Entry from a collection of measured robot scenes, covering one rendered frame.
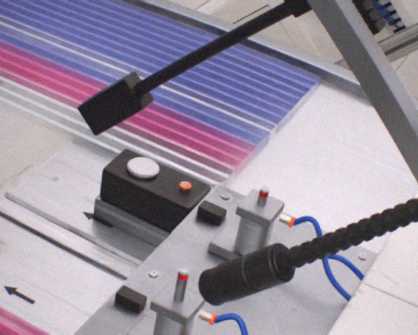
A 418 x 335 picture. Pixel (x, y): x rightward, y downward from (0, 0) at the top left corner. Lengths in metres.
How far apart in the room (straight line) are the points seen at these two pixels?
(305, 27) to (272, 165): 1.05
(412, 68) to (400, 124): 1.71
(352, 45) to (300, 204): 0.35
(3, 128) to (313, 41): 0.68
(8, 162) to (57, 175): 1.28
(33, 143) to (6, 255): 1.43
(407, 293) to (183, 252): 0.15
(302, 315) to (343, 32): 0.22
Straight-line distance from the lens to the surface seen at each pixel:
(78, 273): 0.74
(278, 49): 1.03
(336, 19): 0.51
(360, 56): 0.51
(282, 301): 0.66
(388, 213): 0.40
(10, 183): 1.28
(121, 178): 0.76
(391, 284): 0.67
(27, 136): 2.17
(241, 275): 0.44
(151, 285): 0.65
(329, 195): 0.86
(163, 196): 0.75
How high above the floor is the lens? 1.59
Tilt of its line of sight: 39 degrees down
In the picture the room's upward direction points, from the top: 65 degrees clockwise
